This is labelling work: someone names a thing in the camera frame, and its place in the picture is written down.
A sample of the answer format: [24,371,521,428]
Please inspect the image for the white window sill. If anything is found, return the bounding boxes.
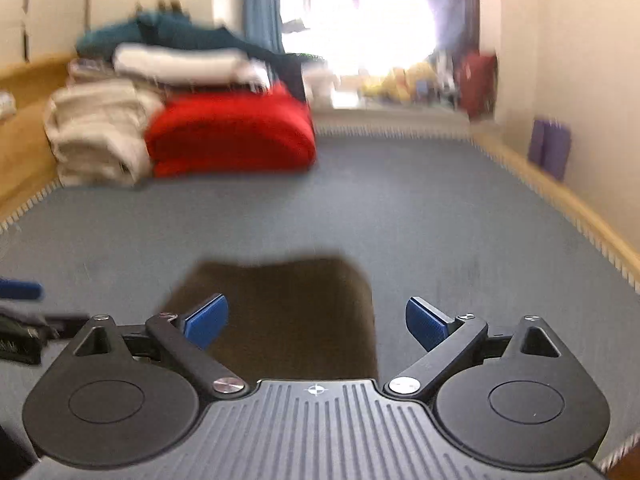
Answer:
[312,100,473,134]

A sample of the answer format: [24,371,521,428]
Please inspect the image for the white plush toy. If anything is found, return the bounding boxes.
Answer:
[302,62,336,106]

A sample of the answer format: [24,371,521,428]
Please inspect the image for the panda plush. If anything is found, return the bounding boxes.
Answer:
[435,55,461,101]

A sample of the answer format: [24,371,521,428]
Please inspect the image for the red floral cushion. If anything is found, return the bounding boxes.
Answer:
[457,51,498,120]

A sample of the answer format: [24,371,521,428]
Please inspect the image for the brown corduroy pants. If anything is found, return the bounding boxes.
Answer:
[160,257,379,386]

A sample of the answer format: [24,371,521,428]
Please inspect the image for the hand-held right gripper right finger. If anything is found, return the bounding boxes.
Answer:
[384,297,562,402]

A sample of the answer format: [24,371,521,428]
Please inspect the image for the red folded quilt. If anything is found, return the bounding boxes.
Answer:
[145,82,317,178]

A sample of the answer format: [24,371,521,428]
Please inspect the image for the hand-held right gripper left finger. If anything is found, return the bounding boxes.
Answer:
[74,293,249,401]

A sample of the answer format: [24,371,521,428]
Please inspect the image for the white folded pillow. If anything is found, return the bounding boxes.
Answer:
[112,44,271,88]

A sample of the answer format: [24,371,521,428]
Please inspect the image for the white wardrobe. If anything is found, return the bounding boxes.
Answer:
[0,0,216,63]

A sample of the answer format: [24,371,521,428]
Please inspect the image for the wooden bed frame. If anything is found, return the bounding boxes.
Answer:
[0,55,640,480]

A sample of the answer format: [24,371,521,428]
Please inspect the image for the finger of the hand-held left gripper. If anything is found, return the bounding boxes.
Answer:
[0,279,45,302]
[42,313,92,339]

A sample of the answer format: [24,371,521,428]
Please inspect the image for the cream folded blanket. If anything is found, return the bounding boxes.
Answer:
[44,77,166,187]

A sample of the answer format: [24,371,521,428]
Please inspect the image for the blue curtain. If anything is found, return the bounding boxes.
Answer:
[243,0,286,56]
[422,0,481,56]

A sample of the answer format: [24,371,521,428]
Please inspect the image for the teal shark plush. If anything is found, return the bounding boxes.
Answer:
[75,10,306,103]

